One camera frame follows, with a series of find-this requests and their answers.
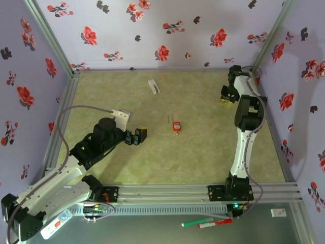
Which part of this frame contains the slotted grey cable duct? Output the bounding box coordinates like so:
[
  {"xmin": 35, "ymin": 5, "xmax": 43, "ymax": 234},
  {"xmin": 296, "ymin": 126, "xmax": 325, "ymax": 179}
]
[{"xmin": 68, "ymin": 204, "xmax": 228, "ymax": 216}]

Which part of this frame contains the red safety padlock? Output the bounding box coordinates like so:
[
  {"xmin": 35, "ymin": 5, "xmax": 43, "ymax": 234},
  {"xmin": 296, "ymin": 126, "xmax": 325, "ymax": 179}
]
[{"xmin": 167, "ymin": 114, "xmax": 182, "ymax": 133}]

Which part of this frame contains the white label card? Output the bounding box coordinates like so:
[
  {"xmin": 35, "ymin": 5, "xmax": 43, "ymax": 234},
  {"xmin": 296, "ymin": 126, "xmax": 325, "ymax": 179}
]
[{"xmin": 270, "ymin": 208, "xmax": 287, "ymax": 218}]

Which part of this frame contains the green circuit board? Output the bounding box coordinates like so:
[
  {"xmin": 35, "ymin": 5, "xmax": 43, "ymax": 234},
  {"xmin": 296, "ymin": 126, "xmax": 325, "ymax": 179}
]
[
  {"xmin": 83, "ymin": 204, "xmax": 109, "ymax": 214},
  {"xmin": 230, "ymin": 202, "xmax": 248, "ymax": 211}
]

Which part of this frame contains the red marker pen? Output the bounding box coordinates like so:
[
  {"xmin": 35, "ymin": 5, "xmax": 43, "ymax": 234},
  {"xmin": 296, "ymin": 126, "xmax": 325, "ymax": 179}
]
[{"xmin": 198, "ymin": 219, "xmax": 233, "ymax": 229}]

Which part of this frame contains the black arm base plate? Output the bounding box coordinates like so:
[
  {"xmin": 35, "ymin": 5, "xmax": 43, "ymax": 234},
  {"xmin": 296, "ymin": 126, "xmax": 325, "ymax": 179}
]
[
  {"xmin": 207, "ymin": 185, "xmax": 254, "ymax": 203},
  {"xmin": 100, "ymin": 185, "xmax": 119, "ymax": 203}
]

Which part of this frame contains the white plastic bracket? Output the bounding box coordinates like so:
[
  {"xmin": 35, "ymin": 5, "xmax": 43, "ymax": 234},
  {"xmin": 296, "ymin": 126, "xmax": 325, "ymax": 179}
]
[{"xmin": 148, "ymin": 78, "xmax": 161, "ymax": 96}]

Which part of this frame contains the aluminium frame post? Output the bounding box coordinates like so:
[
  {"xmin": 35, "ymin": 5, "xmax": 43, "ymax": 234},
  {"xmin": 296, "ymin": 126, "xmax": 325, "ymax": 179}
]
[
  {"xmin": 23, "ymin": 0, "xmax": 81, "ymax": 77},
  {"xmin": 250, "ymin": 0, "xmax": 298, "ymax": 73}
]

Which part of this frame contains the grey base cable loop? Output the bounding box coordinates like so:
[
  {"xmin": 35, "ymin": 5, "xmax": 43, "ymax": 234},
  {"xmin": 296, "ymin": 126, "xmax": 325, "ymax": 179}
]
[{"xmin": 81, "ymin": 197, "xmax": 116, "ymax": 223}]

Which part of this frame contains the grey left arm cable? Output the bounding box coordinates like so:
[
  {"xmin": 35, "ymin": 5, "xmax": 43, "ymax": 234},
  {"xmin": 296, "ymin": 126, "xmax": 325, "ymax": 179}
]
[{"xmin": 5, "ymin": 105, "xmax": 120, "ymax": 244}]

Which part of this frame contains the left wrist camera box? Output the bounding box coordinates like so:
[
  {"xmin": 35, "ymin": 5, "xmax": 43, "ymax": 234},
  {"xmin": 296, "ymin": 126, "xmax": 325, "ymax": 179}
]
[{"xmin": 111, "ymin": 108, "xmax": 133, "ymax": 132}]

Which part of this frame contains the green marker pen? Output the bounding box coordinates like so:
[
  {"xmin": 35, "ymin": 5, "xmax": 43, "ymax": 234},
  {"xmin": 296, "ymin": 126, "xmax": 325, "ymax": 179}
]
[{"xmin": 181, "ymin": 217, "xmax": 214, "ymax": 227}]

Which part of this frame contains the aluminium frame rail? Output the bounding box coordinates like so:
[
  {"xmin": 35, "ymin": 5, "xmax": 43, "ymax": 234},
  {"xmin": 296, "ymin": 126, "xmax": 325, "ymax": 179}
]
[
  {"xmin": 73, "ymin": 68, "xmax": 254, "ymax": 73},
  {"xmin": 38, "ymin": 71, "xmax": 81, "ymax": 186},
  {"xmin": 24, "ymin": 184, "xmax": 304, "ymax": 205},
  {"xmin": 252, "ymin": 70, "xmax": 302, "ymax": 184},
  {"xmin": 289, "ymin": 202, "xmax": 314, "ymax": 244}
]

